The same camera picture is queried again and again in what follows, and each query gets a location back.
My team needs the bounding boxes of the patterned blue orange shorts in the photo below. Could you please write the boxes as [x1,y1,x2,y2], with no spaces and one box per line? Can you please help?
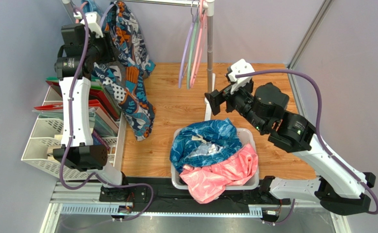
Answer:
[92,1,155,141]

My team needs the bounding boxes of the purple notched hanger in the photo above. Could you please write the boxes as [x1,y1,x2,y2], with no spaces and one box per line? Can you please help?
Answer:
[99,2,115,29]

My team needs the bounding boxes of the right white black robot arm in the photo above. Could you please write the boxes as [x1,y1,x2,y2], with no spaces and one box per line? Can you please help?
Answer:
[205,82,376,216]

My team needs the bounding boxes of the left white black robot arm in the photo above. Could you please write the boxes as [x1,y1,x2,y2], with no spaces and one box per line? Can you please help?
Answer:
[53,23,123,190]

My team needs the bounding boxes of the pink hanger holding shorts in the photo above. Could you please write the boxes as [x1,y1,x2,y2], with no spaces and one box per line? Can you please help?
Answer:
[74,1,88,23]

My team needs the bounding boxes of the light blue hung shorts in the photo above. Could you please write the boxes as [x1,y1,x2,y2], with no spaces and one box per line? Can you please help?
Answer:
[82,0,103,16]

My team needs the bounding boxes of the pink hanger on rack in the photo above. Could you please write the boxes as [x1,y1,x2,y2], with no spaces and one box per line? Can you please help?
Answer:
[189,0,207,88]

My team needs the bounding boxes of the green hanger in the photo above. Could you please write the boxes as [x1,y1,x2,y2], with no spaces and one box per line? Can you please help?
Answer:
[186,16,200,90]

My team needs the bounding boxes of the purple plain hanger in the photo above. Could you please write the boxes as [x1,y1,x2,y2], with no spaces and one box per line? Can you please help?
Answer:
[178,15,197,88]

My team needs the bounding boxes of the pink shorts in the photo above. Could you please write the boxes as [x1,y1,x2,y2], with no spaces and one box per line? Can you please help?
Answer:
[180,143,259,204]

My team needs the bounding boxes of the white rack base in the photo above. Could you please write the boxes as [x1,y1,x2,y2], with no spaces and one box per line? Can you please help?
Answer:
[204,73,216,121]

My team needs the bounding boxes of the green folder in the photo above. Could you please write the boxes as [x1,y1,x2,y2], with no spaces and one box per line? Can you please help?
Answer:
[46,77,120,113]

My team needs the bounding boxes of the white laundry basket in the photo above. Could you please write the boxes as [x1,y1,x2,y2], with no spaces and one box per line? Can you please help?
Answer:
[170,128,260,190]

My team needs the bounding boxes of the red clipboard folder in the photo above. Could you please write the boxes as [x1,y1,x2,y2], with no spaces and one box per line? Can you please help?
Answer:
[45,81,121,121]

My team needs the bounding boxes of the red flat folder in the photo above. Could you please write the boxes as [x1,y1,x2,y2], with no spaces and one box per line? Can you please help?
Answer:
[34,100,103,111]

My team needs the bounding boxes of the metal clothes rack pole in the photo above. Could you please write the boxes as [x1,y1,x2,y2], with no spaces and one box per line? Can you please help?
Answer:
[206,0,214,93]

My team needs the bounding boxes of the white file organizer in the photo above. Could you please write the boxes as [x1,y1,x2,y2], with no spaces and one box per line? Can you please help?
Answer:
[21,85,128,180]

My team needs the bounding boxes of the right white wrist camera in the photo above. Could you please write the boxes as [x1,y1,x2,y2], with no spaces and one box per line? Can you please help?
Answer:
[226,59,255,94]

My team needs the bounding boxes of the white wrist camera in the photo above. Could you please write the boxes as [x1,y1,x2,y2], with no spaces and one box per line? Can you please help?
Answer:
[73,12,104,38]
[226,59,255,94]

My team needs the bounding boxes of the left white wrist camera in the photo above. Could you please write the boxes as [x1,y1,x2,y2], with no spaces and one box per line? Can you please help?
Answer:
[73,12,104,38]

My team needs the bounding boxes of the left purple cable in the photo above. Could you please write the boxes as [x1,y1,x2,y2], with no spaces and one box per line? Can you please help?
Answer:
[58,6,155,222]

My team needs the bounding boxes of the purple cable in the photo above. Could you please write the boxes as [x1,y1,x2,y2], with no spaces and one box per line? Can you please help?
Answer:
[234,69,378,215]
[58,6,155,222]

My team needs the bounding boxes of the metal clothes rack rail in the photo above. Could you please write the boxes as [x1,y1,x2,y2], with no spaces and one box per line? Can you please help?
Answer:
[124,0,200,7]

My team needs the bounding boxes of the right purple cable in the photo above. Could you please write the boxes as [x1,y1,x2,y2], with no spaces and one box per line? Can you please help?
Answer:
[234,69,378,215]

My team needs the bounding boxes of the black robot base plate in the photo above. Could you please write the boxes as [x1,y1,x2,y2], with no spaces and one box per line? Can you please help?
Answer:
[99,177,292,213]

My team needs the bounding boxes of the aluminium frame post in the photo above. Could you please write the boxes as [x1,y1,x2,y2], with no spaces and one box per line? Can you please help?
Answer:
[287,0,334,69]

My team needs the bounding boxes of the slotted cable duct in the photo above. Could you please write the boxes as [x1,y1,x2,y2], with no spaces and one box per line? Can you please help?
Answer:
[60,204,263,218]

